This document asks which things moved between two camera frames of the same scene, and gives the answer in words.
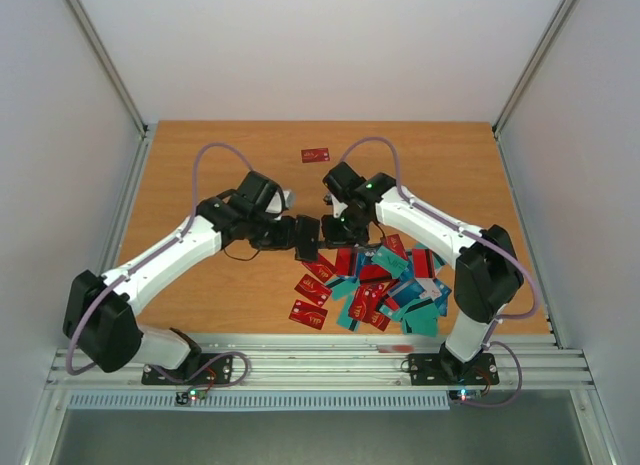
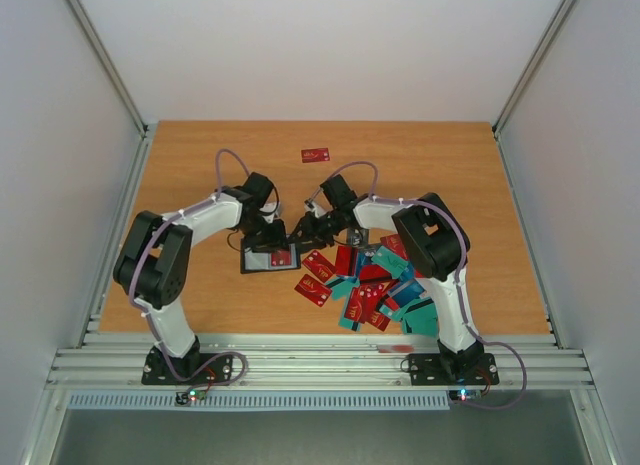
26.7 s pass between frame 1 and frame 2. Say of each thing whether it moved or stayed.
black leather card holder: moved
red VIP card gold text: stayed
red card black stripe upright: stayed
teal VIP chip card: stayed
